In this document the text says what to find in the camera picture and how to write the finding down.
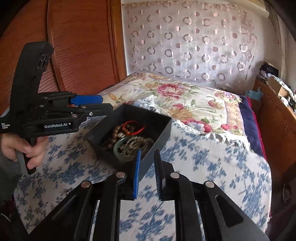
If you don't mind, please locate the black jewelry box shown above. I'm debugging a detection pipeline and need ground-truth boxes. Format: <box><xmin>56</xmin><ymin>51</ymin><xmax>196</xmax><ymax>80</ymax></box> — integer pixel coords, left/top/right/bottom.
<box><xmin>84</xmin><ymin>104</ymin><xmax>171</xmax><ymax>180</ymax></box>

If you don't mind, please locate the wooden slatted headboard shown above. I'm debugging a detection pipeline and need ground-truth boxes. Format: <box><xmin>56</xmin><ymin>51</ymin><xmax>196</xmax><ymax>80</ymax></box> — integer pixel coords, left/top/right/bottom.
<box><xmin>1</xmin><ymin>1</ymin><xmax>126</xmax><ymax>111</ymax></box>

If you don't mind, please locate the blue floral white bedspread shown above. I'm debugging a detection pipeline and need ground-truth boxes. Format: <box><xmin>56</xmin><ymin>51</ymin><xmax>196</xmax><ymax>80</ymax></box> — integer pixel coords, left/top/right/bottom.
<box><xmin>14</xmin><ymin>117</ymin><xmax>271</xmax><ymax>240</ymax></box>

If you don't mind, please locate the cream pearl necklace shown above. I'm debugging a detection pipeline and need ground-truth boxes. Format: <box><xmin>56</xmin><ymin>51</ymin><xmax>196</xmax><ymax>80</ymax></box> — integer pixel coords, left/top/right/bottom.
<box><xmin>120</xmin><ymin>136</ymin><xmax>155</xmax><ymax>158</ymax></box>

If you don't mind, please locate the pale green jade bangle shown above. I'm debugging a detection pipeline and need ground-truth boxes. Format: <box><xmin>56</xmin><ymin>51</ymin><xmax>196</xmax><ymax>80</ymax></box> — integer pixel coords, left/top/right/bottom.
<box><xmin>113</xmin><ymin>137</ymin><xmax>134</xmax><ymax>163</ymax></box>

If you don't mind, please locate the red braided cord bracelet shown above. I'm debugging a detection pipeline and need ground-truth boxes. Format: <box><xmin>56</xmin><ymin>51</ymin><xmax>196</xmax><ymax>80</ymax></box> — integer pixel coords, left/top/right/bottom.
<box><xmin>122</xmin><ymin>120</ymin><xmax>147</xmax><ymax>136</ymax></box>

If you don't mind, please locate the sheer circle-patterned curtain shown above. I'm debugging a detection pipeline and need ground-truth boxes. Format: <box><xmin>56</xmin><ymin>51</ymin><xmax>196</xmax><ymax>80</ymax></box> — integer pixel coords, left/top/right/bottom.
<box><xmin>121</xmin><ymin>1</ymin><xmax>262</xmax><ymax>91</ymax></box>

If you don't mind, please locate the wooden side cabinet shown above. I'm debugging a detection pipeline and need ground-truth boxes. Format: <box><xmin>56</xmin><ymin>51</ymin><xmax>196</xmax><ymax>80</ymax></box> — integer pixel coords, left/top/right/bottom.
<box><xmin>253</xmin><ymin>78</ymin><xmax>295</xmax><ymax>183</ymax></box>

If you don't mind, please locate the pink floral quilted pillow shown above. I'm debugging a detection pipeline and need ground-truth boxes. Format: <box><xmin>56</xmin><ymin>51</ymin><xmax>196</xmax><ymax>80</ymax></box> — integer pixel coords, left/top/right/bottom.
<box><xmin>100</xmin><ymin>72</ymin><xmax>246</xmax><ymax>140</ymax></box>

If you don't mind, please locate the person's left hand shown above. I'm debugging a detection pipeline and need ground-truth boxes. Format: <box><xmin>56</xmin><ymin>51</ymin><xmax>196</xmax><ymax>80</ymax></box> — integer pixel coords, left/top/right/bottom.
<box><xmin>1</xmin><ymin>133</ymin><xmax>49</xmax><ymax>170</ymax></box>

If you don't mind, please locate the brown wooden bead bracelet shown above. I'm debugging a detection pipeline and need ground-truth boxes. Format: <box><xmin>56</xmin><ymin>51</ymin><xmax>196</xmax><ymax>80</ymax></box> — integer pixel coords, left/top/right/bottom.
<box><xmin>106</xmin><ymin>123</ymin><xmax>130</xmax><ymax>151</ymax></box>

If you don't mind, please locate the cardboard box on cabinet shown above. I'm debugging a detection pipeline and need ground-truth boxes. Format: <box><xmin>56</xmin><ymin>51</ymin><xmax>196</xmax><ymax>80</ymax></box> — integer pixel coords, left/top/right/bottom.
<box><xmin>268</xmin><ymin>76</ymin><xmax>289</xmax><ymax>98</ymax></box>

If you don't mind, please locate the dark blue pillow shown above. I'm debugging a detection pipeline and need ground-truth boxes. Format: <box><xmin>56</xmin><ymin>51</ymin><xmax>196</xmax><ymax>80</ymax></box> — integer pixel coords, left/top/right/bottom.
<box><xmin>239</xmin><ymin>95</ymin><xmax>266</xmax><ymax>159</ymax></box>

